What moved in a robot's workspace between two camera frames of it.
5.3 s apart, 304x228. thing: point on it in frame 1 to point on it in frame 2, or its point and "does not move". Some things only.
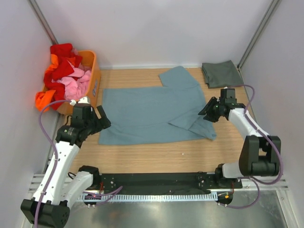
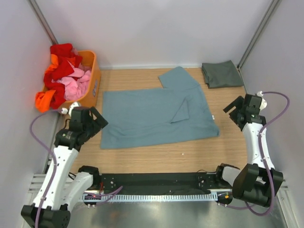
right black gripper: x=207 y=109 to x=237 y=102
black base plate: x=187 y=183 does not move
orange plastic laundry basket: x=89 y=61 does not move
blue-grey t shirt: x=170 y=113 does not move
